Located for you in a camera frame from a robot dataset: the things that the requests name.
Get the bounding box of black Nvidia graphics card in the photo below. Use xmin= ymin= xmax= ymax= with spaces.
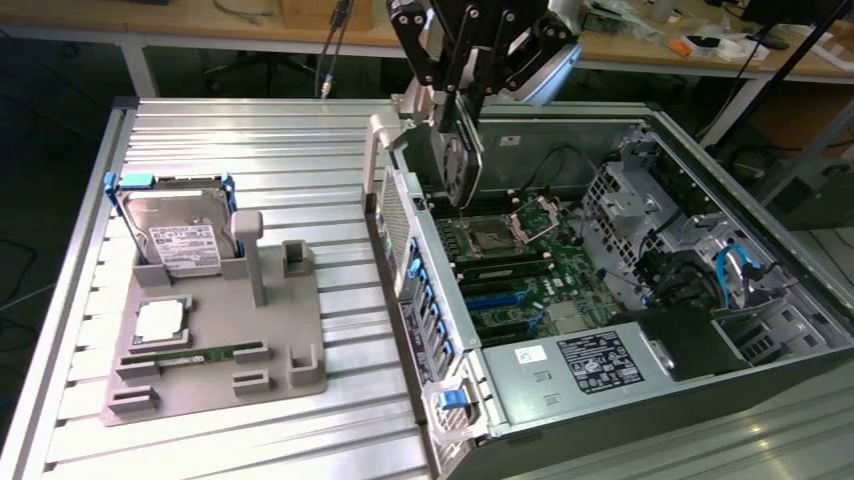
xmin=429 ymin=92 xmax=487 ymax=209

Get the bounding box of brown cardboard box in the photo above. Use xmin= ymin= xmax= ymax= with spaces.
xmin=276 ymin=0 xmax=374 ymax=26

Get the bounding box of wooden desk with clutter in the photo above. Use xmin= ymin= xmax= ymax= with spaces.
xmin=572 ymin=0 xmax=854 ymax=146

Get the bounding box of black office chair base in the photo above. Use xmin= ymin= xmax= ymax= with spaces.
xmin=202 ymin=49 xmax=338 ymax=97

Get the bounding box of grey metal disk bay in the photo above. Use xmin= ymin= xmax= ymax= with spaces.
xmin=577 ymin=159 xmax=688 ymax=241

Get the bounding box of wooden desk with white legs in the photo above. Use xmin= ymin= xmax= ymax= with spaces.
xmin=0 ymin=0 xmax=425 ymax=99

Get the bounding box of metal socket cover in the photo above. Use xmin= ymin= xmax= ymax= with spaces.
xmin=509 ymin=197 xmax=565 ymax=244

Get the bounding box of black monitor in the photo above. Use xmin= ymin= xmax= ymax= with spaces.
xmin=739 ymin=0 xmax=832 ymax=49

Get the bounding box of black slanted stand pole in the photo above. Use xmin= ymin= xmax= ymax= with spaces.
xmin=696 ymin=0 xmax=841 ymax=146

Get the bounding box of CPU socket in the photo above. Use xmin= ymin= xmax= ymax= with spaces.
xmin=465 ymin=217 xmax=515 ymax=251

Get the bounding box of green motherboard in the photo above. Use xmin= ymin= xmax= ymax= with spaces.
xmin=432 ymin=199 xmax=625 ymax=346

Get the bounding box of black box under desk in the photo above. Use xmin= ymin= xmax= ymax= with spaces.
xmin=763 ymin=164 xmax=854 ymax=231

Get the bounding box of blue expansion slot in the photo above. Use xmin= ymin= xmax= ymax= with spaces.
xmin=465 ymin=292 xmax=528 ymax=309

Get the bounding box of hard disk with blue caddy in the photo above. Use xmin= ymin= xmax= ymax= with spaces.
xmin=102 ymin=172 xmax=240 ymax=279

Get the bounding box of silver chipset heatsink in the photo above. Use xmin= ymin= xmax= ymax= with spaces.
xmin=545 ymin=302 xmax=588 ymax=334

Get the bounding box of grey power supply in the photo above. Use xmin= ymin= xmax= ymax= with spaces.
xmin=480 ymin=322 xmax=675 ymax=426

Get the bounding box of grey plastic parts rack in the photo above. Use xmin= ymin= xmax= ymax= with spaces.
xmin=98 ymin=209 xmax=328 ymax=427

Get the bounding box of silver CPU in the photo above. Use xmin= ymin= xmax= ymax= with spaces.
xmin=132 ymin=301 xmax=188 ymax=344

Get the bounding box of green RAM stick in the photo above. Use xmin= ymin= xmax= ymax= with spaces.
xmin=158 ymin=347 xmax=241 ymax=366

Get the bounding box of open grey PC case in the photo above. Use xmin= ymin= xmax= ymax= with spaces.
xmin=362 ymin=102 xmax=854 ymax=480

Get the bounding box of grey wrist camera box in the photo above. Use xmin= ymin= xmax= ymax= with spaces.
xmin=516 ymin=42 xmax=584 ymax=108

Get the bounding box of black dangling cable with plug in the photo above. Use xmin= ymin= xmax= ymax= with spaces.
xmin=317 ymin=0 xmax=353 ymax=100

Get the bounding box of blue wire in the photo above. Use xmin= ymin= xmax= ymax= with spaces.
xmin=716 ymin=239 xmax=752 ymax=306

